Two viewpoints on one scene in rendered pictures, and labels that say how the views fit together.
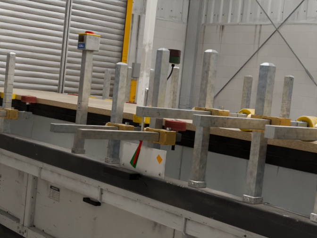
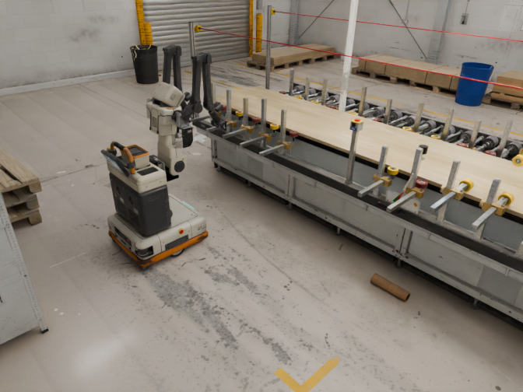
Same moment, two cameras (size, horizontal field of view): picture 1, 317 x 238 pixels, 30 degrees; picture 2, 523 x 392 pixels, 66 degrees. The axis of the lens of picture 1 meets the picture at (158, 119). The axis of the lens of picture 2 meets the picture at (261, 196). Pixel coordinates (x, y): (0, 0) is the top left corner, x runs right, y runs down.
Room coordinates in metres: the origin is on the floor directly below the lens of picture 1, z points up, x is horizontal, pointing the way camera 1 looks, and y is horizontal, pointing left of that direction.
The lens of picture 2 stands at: (-0.24, 1.23, 2.20)
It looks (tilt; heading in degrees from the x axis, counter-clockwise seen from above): 30 degrees down; 356
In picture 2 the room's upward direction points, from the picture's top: 1 degrees clockwise
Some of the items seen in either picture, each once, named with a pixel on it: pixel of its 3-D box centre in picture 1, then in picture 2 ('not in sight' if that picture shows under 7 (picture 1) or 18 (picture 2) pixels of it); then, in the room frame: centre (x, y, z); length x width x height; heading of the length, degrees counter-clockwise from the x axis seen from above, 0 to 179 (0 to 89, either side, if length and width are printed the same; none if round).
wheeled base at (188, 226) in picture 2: not in sight; (157, 226); (2.81, 1.93, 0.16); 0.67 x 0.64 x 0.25; 130
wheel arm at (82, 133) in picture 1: (131, 136); (405, 199); (2.07, 0.09, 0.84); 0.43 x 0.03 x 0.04; 130
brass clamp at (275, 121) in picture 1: (267, 124); (492, 207); (1.78, -0.33, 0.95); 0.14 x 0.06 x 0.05; 40
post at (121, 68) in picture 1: (116, 122); (380, 175); (2.38, 0.17, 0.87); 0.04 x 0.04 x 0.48; 40
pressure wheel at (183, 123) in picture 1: (174, 134); (420, 188); (2.19, -0.07, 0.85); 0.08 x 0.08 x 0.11
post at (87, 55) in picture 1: (82, 102); (352, 157); (2.58, 0.34, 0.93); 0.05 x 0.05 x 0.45; 40
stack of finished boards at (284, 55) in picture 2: not in sight; (295, 53); (10.73, -0.36, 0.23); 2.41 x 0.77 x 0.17; 132
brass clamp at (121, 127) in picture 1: (118, 130); (381, 180); (2.36, 0.15, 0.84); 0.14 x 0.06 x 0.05; 40
